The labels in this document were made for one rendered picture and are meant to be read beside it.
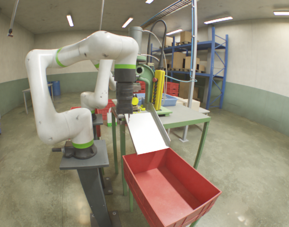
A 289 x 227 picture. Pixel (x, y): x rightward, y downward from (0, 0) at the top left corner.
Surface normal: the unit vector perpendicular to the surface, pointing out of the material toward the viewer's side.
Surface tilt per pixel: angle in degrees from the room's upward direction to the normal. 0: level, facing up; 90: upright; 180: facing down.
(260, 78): 90
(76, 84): 90
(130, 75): 90
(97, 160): 0
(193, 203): 0
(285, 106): 90
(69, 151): 81
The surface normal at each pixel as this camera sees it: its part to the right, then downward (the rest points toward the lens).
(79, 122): 0.79, 0.14
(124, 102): 0.31, 0.44
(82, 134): 0.51, 0.29
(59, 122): 0.68, -0.39
